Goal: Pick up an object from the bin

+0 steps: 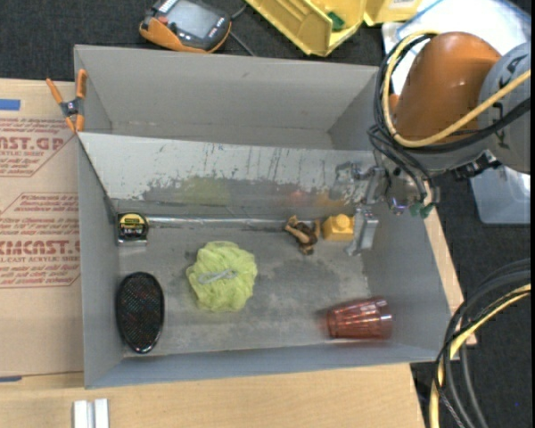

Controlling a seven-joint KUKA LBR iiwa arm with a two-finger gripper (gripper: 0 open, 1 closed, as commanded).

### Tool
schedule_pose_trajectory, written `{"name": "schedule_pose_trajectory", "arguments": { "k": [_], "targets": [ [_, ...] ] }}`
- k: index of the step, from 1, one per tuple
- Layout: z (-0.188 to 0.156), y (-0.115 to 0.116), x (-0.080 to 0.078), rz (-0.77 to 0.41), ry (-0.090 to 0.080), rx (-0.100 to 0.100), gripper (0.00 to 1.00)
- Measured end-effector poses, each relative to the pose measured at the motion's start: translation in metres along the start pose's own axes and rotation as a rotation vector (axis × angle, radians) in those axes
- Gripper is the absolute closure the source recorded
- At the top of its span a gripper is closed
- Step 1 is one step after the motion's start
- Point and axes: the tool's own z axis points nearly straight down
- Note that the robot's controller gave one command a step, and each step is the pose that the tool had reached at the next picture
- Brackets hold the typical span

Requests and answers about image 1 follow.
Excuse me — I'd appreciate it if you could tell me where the black oval mesh brush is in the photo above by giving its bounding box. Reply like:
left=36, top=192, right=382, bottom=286
left=114, top=271, right=166, bottom=355

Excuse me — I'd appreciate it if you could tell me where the light green mesh bath sponge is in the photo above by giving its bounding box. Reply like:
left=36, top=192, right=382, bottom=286
left=185, top=239, right=259, bottom=314

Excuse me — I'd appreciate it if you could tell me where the red clear plastic cup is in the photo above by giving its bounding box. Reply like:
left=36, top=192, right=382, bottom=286
left=325, top=297, right=395, bottom=341

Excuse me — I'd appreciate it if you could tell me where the brown cardboard board red print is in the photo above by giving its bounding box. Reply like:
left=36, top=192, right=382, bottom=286
left=0, top=77, right=86, bottom=383

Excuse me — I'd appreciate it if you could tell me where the yellow and black tape measure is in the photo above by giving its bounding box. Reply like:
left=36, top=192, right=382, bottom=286
left=116, top=211, right=150, bottom=246

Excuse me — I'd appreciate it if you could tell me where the grey metal bin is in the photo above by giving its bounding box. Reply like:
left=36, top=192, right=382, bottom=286
left=72, top=44, right=454, bottom=390

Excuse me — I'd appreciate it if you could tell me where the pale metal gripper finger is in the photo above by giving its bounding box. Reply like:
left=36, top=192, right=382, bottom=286
left=344, top=208, right=380, bottom=258
left=334, top=161, right=372, bottom=183

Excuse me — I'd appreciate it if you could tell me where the brown toy animal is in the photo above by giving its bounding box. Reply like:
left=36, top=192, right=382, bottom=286
left=284, top=214, right=321, bottom=256

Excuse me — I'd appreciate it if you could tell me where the yellow toy block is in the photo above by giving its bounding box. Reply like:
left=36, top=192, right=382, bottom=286
left=321, top=213, right=356, bottom=242

